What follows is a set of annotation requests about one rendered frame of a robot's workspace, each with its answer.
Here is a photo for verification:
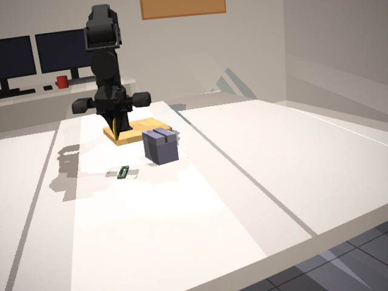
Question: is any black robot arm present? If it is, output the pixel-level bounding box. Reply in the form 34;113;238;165
84;4;133;132

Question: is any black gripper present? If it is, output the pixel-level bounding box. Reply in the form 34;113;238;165
72;73;151;136

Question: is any dark green rectangular holder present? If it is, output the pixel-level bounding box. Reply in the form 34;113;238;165
117;166;130;179

